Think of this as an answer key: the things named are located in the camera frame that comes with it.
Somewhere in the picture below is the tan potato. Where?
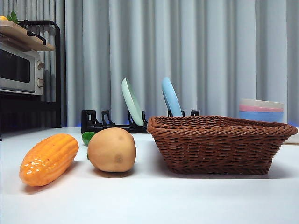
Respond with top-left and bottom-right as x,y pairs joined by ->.
87,127 -> 136,173

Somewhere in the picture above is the brown wicker basket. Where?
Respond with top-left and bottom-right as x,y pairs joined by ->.
146,115 -> 299,175

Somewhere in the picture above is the orange corn cob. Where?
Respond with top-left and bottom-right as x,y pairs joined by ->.
19,133 -> 79,187

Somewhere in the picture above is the pale green plate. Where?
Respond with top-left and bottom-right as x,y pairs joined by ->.
121,77 -> 145,127

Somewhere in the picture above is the pale blue plate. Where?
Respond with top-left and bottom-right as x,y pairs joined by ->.
161,77 -> 183,117

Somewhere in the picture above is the black dish rack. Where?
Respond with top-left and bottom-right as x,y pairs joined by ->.
81,109 -> 200,134

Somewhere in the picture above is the grey curtain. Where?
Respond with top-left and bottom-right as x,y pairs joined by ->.
0,0 -> 299,128

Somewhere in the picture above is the pink bowl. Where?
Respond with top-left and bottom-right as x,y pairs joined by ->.
239,104 -> 285,113

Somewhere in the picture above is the beige bowl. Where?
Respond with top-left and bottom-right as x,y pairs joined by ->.
239,98 -> 285,112

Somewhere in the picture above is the silver toaster oven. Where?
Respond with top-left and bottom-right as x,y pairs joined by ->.
0,42 -> 45,96

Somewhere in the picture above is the white flat plate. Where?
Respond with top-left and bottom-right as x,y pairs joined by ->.
285,133 -> 299,145

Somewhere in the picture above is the green leaf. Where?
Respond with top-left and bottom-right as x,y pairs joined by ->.
6,11 -> 19,24

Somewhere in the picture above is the wooden tray with black handle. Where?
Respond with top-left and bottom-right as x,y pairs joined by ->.
0,20 -> 56,52

